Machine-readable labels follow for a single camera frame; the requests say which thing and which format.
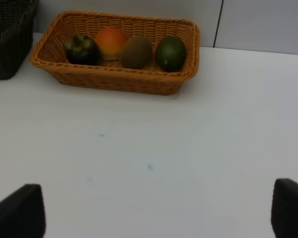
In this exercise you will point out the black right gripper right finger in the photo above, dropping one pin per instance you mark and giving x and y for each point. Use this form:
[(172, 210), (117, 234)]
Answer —
[(284, 211)]

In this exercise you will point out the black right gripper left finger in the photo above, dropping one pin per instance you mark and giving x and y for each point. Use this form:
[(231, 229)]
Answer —
[(22, 213)]

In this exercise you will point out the dark purple mangosteen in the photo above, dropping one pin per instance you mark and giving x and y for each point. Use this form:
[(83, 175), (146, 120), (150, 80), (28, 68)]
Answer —
[(82, 50)]

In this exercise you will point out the orange peach fruit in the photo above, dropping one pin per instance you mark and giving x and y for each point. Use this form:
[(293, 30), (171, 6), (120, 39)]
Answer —
[(110, 41)]

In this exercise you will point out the brown kiwi fruit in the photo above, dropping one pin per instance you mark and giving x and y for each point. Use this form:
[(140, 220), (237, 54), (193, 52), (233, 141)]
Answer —
[(136, 52)]

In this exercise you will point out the green avocado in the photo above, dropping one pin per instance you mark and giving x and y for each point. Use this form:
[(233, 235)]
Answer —
[(170, 54)]

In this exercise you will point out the orange wicker basket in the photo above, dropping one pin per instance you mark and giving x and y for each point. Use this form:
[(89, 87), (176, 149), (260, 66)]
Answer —
[(49, 54)]

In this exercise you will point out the dark brown wicker basket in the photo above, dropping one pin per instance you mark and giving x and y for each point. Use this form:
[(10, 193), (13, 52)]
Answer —
[(16, 34)]

